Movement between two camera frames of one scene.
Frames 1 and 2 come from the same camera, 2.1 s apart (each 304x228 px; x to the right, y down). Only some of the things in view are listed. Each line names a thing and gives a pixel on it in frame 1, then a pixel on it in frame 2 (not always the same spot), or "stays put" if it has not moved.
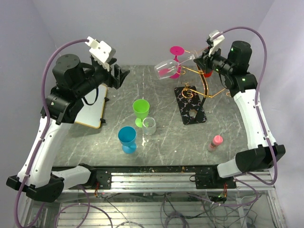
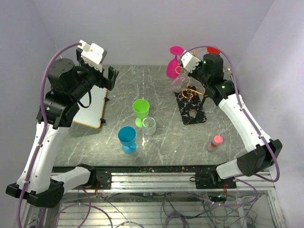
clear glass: [169, 68] → [181, 82]
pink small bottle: [217, 140] stays put
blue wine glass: [127, 136] stays put
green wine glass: [141, 107] stays put
